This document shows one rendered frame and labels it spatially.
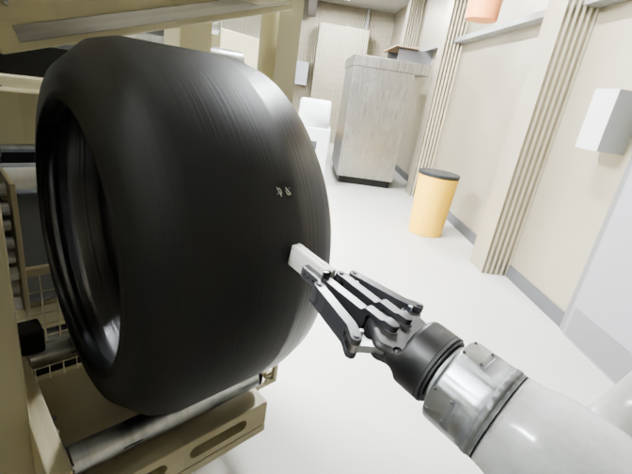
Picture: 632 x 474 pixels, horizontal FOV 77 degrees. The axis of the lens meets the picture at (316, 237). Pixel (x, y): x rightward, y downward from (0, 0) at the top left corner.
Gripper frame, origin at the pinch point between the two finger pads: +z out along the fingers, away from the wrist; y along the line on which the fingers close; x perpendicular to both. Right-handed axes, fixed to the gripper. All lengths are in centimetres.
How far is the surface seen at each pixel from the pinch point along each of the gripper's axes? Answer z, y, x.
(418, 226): 173, -377, 141
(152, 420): 13.0, 12.8, 35.2
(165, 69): 22.1, 10.4, -17.9
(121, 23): 67, 0, -18
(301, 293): 2.2, -2.3, 6.5
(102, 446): 12.8, 20.5, 35.3
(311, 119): 411, -399, 85
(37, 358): 40, 23, 40
